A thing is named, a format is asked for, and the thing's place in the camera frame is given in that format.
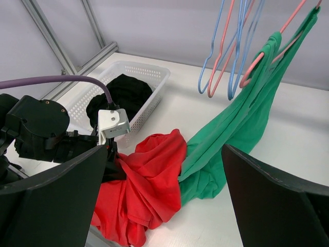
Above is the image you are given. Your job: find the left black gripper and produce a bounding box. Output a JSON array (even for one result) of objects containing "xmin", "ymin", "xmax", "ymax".
[{"xmin": 84, "ymin": 136, "xmax": 128, "ymax": 181}]

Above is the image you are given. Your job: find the green tank top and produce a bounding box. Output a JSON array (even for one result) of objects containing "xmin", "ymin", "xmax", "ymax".
[{"xmin": 178, "ymin": 7, "xmax": 321, "ymax": 205}]

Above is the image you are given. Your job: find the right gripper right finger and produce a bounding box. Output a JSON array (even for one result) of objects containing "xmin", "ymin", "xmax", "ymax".
[{"xmin": 222, "ymin": 145, "xmax": 328, "ymax": 246}]

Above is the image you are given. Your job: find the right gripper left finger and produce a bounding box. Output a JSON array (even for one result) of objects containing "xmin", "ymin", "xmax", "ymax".
[{"xmin": 1, "ymin": 146, "xmax": 107, "ymax": 246}]

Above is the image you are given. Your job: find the pink hanger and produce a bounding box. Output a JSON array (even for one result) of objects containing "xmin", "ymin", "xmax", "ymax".
[
  {"xmin": 239, "ymin": 0, "xmax": 323, "ymax": 90},
  {"xmin": 206, "ymin": 1, "xmax": 255, "ymax": 98}
]

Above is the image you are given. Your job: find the light blue hanger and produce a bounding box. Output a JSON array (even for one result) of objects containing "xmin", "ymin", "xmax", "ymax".
[{"xmin": 197, "ymin": 0, "xmax": 225, "ymax": 94}]

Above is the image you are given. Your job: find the blue hanger with black top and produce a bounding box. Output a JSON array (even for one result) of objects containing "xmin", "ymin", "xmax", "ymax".
[{"xmin": 228, "ymin": 0, "xmax": 248, "ymax": 100}]

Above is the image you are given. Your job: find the left aluminium frame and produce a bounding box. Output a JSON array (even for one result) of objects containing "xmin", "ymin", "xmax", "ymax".
[{"xmin": 22, "ymin": 1, "xmax": 118, "ymax": 76}]

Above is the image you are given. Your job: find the white plastic basket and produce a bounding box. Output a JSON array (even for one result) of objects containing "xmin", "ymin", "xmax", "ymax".
[{"xmin": 65, "ymin": 61, "xmax": 170, "ymax": 148}]

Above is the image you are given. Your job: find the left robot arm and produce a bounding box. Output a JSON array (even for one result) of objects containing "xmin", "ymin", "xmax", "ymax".
[{"xmin": 1, "ymin": 94, "xmax": 98, "ymax": 185}]

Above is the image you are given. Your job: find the black tank top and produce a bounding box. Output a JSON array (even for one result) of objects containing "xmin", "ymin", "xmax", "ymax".
[{"xmin": 86, "ymin": 74, "xmax": 153, "ymax": 127}]

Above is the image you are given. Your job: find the red tank top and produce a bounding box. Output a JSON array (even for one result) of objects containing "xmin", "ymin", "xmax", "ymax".
[{"xmin": 92, "ymin": 129, "xmax": 187, "ymax": 246}]

